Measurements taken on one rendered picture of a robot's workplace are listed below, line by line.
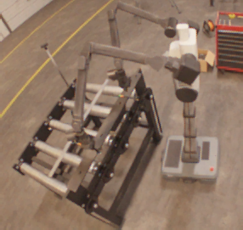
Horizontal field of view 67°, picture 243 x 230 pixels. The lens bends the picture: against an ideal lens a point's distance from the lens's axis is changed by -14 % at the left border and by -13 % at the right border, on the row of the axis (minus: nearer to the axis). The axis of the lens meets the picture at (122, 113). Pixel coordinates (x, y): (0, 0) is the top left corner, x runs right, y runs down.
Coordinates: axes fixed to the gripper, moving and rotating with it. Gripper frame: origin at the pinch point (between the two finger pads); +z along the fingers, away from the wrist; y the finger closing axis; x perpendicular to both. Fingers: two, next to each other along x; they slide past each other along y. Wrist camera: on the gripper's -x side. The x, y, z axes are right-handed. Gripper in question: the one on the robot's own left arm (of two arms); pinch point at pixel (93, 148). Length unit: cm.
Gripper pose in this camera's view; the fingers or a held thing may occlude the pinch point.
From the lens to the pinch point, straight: 141.5
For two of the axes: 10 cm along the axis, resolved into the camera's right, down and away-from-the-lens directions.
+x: 8.6, 1.7, -4.8
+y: -4.2, 7.6, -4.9
